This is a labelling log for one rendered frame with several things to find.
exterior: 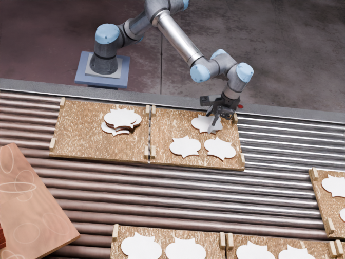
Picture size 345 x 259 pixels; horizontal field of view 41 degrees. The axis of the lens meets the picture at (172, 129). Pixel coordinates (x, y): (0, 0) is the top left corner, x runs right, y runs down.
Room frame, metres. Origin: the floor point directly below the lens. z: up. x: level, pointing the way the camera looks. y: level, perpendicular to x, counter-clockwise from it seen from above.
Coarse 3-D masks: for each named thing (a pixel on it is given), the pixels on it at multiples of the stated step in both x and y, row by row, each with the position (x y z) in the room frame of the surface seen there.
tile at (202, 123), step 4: (200, 116) 1.66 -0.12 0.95; (204, 116) 1.67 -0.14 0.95; (212, 116) 1.68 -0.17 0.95; (192, 120) 1.62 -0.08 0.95; (196, 120) 1.63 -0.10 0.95; (200, 120) 1.63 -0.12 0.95; (204, 120) 1.64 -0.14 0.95; (208, 120) 1.64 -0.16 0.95; (192, 124) 1.59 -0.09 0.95; (196, 124) 1.60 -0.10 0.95; (200, 124) 1.60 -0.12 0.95; (204, 124) 1.61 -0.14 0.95; (208, 124) 1.61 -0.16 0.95; (196, 128) 1.58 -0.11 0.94; (200, 128) 1.58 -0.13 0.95; (204, 128) 1.58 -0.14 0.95; (200, 132) 1.55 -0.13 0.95; (204, 132) 1.56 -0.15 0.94; (212, 132) 1.57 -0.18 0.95
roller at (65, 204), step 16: (64, 208) 1.04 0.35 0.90; (80, 208) 1.05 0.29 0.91; (96, 208) 1.06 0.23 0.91; (112, 208) 1.07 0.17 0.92; (128, 208) 1.08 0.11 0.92; (144, 208) 1.10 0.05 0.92; (160, 208) 1.11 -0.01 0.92; (176, 208) 1.13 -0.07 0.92; (256, 224) 1.14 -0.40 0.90; (272, 224) 1.15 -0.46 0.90; (288, 224) 1.16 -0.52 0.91; (304, 224) 1.17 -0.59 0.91; (320, 224) 1.18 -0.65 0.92
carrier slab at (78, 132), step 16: (64, 112) 1.53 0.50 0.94; (80, 112) 1.55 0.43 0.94; (96, 112) 1.57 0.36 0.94; (144, 112) 1.63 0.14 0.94; (64, 128) 1.43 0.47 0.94; (80, 128) 1.45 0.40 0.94; (96, 128) 1.46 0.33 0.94; (144, 128) 1.52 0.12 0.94; (64, 144) 1.33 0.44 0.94; (80, 144) 1.35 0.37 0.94; (96, 144) 1.37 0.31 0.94; (112, 144) 1.39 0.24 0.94; (128, 144) 1.40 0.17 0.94; (144, 144) 1.42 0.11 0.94; (112, 160) 1.30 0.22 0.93; (128, 160) 1.31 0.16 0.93; (144, 160) 1.33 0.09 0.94
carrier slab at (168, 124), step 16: (160, 112) 1.65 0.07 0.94; (176, 112) 1.67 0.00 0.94; (192, 112) 1.69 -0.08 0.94; (160, 128) 1.54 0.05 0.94; (176, 128) 1.56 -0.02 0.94; (192, 128) 1.58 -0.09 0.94; (224, 128) 1.62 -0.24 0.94; (160, 144) 1.44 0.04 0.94; (240, 144) 1.53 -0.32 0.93; (160, 160) 1.34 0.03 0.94; (176, 160) 1.36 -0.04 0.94; (192, 160) 1.38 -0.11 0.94; (208, 160) 1.40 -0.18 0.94; (224, 160) 1.41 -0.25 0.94
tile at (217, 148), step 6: (216, 138) 1.53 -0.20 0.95; (204, 144) 1.48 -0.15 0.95; (210, 144) 1.48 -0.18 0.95; (216, 144) 1.49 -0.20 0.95; (222, 144) 1.50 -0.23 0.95; (228, 144) 1.51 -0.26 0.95; (210, 150) 1.45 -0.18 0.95; (216, 150) 1.46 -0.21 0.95; (222, 150) 1.46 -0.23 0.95; (228, 150) 1.47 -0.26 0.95; (234, 150) 1.48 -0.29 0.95; (216, 156) 1.42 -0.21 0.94; (222, 156) 1.43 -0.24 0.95; (228, 156) 1.43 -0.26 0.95; (234, 156) 1.45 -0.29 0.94
